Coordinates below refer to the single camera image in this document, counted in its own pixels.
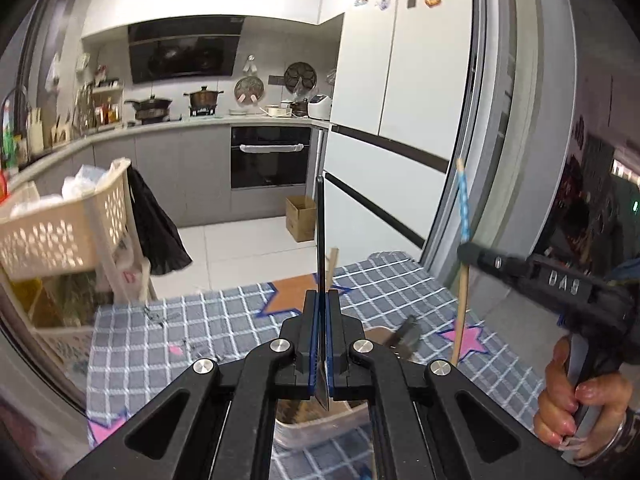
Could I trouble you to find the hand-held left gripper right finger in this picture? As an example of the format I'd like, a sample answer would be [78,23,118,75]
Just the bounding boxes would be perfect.
[325,290,583,480]

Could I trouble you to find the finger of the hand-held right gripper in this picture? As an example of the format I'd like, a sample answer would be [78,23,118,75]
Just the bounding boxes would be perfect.
[457,241,536,281]

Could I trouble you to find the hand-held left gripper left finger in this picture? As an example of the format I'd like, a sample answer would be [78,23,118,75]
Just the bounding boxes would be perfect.
[65,290,321,480]

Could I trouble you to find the blue patterned wooden chopstick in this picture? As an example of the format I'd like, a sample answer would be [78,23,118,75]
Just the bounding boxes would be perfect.
[450,157,473,365]

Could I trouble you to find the pink plastic utensil holder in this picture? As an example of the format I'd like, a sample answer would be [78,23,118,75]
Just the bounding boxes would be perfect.
[272,327,401,453]

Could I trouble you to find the person's right hand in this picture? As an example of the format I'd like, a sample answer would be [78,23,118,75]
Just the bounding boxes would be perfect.
[532,335,636,453]

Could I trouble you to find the orange star sticker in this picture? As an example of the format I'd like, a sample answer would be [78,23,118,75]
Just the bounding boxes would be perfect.
[256,272,353,318]

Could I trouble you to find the pink star sticker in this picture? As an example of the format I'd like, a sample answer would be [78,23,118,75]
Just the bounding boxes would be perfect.
[87,410,131,448]
[437,320,493,363]

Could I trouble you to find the grey checked tablecloth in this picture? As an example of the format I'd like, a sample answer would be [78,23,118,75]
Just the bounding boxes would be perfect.
[85,250,548,480]

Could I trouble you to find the cardboard box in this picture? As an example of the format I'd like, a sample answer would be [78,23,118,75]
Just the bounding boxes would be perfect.
[285,195,318,243]

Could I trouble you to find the white refrigerator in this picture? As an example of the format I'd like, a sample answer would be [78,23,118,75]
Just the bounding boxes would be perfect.
[320,0,476,266]

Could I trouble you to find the black built-in oven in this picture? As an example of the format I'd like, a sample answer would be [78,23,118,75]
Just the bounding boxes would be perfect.
[230,126,313,191]

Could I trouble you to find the black hanging cloth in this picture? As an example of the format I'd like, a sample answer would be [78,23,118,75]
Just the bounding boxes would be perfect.
[126,165,193,277]

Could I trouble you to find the white rice cooker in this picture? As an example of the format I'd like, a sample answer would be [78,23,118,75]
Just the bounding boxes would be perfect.
[307,95,333,121]

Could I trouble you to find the grey kitchen base cabinets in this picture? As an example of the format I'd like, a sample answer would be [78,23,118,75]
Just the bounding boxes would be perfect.
[10,120,331,228]

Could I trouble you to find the dark round divided tray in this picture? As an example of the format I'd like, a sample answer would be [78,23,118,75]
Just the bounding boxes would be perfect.
[284,61,318,92]

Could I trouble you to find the round steamer rack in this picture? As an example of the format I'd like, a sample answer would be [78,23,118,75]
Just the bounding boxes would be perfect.
[234,76,264,107]

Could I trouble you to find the brown cooking pot with lid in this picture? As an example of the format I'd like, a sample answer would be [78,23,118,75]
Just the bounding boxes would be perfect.
[183,86,224,111]

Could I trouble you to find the beige perforated basket cart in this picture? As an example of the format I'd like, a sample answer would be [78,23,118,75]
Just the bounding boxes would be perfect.
[0,157,156,361]

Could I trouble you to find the clear plastic bag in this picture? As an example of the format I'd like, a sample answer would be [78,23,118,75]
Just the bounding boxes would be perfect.
[62,164,116,201]

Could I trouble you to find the black wok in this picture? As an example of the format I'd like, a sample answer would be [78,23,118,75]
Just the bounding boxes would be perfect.
[124,95,173,123]

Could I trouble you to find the spice rack with bottles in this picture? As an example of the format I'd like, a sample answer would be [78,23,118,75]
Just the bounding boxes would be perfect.
[75,80,125,133]

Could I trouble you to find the black range hood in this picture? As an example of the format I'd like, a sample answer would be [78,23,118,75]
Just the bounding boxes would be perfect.
[127,15,246,85]

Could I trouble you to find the green dish soap bottle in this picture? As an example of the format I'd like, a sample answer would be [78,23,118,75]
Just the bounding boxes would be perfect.
[0,105,16,171]

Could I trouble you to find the white hanging plastic bag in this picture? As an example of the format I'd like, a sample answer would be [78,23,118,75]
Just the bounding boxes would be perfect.
[45,55,63,91]

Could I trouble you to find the silver bracelet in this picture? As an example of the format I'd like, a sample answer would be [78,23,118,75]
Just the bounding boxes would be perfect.
[570,412,636,466]

